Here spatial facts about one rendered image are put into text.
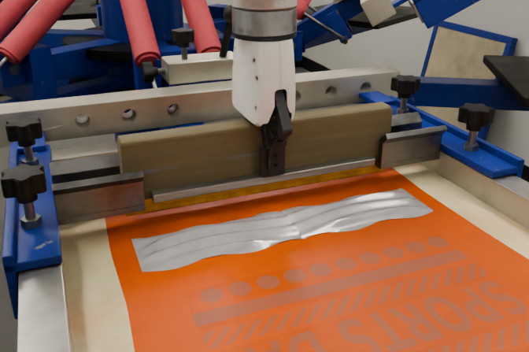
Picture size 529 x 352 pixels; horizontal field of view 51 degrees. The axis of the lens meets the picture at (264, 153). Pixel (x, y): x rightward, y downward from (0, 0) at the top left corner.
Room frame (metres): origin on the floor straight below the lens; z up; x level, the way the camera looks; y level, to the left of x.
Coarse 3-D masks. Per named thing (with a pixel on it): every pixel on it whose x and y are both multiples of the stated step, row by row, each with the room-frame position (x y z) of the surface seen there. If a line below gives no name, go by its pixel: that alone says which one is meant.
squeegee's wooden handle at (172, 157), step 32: (192, 128) 0.62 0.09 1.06; (224, 128) 0.63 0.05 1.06; (256, 128) 0.64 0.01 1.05; (320, 128) 0.67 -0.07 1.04; (352, 128) 0.68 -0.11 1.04; (384, 128) 0.70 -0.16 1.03; (128, 160) 0.58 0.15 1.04; (160, 160) 0.59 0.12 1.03; (192, 160) 0.61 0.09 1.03; (224, 160) 0.62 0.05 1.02; (256, 160) 0.64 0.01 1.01; (288, 160) 0.65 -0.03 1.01; (320, 160) 0.67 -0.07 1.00
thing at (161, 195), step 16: (352, 160) 0.68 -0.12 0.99; (368, 160) 0.68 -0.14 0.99; (240, 176) 0.63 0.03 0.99; (256, 176) 0.63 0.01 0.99; (272, 176) 0.63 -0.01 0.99; (288, 176) 0.64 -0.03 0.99; (304, 176) 0.65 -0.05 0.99; (160, 192) 0.58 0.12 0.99; (176, 192) 0.59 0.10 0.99; (192, 192) 0.59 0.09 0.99; (208, 192) 0.60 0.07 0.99
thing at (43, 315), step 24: (96, 144) 0.75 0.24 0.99; (432, 168) 0.73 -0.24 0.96; (456, 168) 0.69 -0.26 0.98; (480, 192) 0.64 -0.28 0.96; (504, 192) 0.61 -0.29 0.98; (528, 192) 0.59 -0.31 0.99; (528, 216) 0.57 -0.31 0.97; (24, 288) 0.41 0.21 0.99; (48, 288) 0.41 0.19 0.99; (24, 312) 0.37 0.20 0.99; (48, 312) 0.37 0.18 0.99; (24, 336) 0.35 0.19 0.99; (48, 336) 0.35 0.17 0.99
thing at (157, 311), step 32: (128, 224) 0.58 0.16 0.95; (160, 224) 0.58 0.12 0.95; (192, 224) 0.58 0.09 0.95; (128, 256) 0.51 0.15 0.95; (224, 256) 0.51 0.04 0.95; (256, 256) 0.51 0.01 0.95; (288, 256) 0.51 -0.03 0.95; (128, 288) 0.45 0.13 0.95; (160, 288) 0.45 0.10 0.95; (192, 288) 0.45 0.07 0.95; (160, 320) 0.41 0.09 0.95; (192, 320) 0.41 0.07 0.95
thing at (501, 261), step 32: (288, 192) 0.66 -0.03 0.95; (320, 192) 0.66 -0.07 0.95; (352, 192) 0.66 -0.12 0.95; (416, 192) 0.66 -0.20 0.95; (384, 224) 0.58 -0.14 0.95; (416, 224) 0.58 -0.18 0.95; (448, 224) 0.58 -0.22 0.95; (320, 256) 0.51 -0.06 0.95; (480, 256) 0.51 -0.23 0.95; (512, 256) 0.51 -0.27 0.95; (512, 288) 0.45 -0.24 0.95
